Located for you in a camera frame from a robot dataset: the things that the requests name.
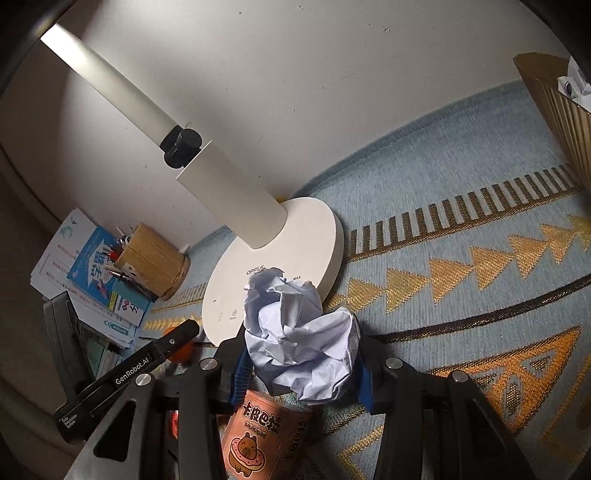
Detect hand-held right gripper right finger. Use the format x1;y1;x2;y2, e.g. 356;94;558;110
353;335;536;480

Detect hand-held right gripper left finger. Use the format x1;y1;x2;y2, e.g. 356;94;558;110
76;335;252;480

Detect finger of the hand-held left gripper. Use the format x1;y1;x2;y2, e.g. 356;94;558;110
154;318;201;365

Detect white paper ball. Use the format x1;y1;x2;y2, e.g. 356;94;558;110
556;58;591;109
243;267;362;406

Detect gold ribbed basket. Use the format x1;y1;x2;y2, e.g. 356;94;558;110
513;52;591;188

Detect orange plush toy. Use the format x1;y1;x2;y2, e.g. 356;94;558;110
164;325;194;365

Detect white and green workbook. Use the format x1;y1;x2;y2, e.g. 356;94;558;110
99;295;141;348

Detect orange snack packet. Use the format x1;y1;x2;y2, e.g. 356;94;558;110
221;389;309;476

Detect black mesh pen holder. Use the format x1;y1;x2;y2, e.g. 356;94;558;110
108;265;160;302

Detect bamboo pen holder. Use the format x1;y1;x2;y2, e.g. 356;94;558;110
115;222;191;301

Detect blue book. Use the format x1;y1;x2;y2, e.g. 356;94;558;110
67;225;155;326

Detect bundle of coloured pens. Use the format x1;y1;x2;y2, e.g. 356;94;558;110
105;225;137;259

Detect white desk lamp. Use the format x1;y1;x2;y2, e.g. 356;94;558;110
41;23;345;347

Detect white paper sheets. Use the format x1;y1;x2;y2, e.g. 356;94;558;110
28;208;100;301

